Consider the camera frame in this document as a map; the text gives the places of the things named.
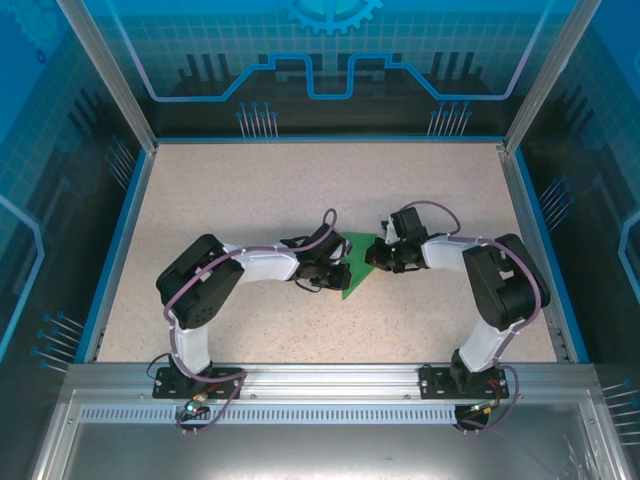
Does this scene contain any green cloth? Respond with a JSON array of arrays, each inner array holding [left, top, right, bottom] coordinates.
[[339, 231, 379, 301]]

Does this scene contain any aluminium mounting rail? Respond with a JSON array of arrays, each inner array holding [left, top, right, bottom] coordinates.
[[67, 363, 599, 401]]

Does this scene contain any aluminium side rail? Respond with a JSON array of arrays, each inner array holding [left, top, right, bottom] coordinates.
[[497, 143, 574, 362]]

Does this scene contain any slotted aluminium cable duct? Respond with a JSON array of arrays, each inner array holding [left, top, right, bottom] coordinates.
[[79, 405, 481, 424]]

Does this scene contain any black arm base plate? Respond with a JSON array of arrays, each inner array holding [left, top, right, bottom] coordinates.
[[418, 364, 506, 400], [152, 366, 245, 400]]

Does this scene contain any aluminium frame post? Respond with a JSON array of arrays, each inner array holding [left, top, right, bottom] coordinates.
[[502, 0, 601, 154], [54, 0, 160, 154]]

